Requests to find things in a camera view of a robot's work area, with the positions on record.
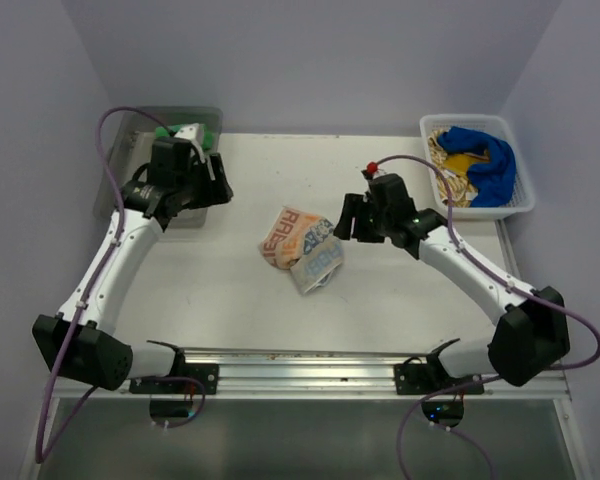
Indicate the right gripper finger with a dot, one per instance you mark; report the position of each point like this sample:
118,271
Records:
345,227
364,232

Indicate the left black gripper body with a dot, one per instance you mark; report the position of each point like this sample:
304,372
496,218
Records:
193,183

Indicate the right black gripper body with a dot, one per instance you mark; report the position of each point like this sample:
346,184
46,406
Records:
383,218

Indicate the green microfiber towel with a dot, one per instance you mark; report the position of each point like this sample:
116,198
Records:
195,132

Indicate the printed patterned towel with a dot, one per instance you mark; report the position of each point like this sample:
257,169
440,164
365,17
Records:
303,244

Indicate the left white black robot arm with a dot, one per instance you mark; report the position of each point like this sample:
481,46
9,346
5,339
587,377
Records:
79,342

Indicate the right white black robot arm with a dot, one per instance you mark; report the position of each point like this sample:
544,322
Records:
529,332

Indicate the clear grey plastic bin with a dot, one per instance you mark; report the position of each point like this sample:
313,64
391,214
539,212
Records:
132,148

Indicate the yellow striped cloth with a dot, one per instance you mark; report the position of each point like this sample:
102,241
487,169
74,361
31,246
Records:
454,167

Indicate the blue cloth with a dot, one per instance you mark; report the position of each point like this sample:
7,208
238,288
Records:
495,179

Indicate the white perforated plastic basket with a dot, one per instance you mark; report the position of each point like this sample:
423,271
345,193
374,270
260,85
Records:
523,199

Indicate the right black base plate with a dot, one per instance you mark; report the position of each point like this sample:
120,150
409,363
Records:
414,378

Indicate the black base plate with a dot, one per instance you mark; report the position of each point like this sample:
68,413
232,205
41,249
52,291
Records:
187,379
414,378

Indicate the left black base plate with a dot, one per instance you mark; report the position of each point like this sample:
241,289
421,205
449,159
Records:
187,379

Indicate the aluminium mounting rail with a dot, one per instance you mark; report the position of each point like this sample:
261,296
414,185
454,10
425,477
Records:
339,376

